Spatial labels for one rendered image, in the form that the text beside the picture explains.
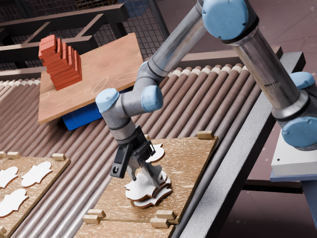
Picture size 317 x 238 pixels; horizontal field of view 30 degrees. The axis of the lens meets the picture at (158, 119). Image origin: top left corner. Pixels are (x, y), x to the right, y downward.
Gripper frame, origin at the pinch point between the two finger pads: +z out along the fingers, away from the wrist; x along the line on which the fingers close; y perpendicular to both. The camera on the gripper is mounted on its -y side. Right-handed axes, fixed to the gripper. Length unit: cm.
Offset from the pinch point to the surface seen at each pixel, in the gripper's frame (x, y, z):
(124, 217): 2.7, -11.3, 5.0
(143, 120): 37, 37, 7
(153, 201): -5.0, -3.5, 3.0
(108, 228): 5.0, -17.1, 5.0
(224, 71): 19, 73, 7
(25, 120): 106, 24, 7
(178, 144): 7.5, 25.2, 5.1
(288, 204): 22, 85, 99
